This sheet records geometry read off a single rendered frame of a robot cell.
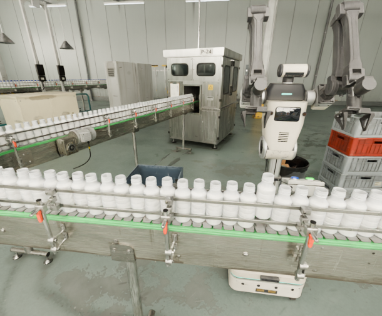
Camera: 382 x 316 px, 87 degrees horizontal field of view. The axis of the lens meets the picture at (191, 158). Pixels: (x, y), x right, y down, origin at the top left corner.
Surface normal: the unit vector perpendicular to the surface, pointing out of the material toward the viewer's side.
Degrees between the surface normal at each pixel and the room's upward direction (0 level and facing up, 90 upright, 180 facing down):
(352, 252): 90
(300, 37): 90
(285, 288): 90
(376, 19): 90
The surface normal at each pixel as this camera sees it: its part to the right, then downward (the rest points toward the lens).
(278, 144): -0.13, 0.37
